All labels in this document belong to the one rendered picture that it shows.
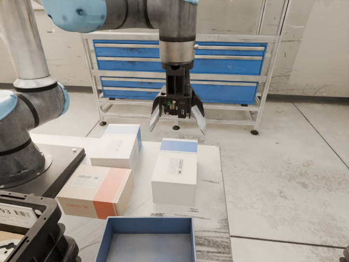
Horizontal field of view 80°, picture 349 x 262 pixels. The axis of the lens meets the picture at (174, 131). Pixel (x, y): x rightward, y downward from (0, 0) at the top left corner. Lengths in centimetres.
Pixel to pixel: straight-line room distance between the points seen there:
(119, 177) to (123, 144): 14
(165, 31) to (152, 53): 156
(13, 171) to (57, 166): 11
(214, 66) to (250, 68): 31
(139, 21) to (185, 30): 9
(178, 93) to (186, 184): 24
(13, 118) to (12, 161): 13
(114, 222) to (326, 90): 315
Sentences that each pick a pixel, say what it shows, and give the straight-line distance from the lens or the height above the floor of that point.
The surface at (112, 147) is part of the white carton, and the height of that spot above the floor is 79.
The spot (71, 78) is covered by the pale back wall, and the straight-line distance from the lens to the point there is 344.
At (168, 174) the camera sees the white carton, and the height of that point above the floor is 79.
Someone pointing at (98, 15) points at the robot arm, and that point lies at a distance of 36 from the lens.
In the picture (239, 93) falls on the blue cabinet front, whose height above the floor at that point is 43.
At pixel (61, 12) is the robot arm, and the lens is 36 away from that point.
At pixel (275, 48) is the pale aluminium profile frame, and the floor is 84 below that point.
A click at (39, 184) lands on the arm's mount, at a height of 75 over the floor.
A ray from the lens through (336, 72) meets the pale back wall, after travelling 334.
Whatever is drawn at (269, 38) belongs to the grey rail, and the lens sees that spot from 198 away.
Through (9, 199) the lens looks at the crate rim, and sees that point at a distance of 43.
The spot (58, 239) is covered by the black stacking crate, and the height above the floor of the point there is 87.
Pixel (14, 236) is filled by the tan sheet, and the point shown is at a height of 83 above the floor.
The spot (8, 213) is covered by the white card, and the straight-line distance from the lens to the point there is 47.
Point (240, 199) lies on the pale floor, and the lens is 161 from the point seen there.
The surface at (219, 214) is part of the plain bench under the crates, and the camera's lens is 62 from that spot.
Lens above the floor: 120
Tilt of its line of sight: 33 degrees down
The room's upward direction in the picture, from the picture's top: straight up
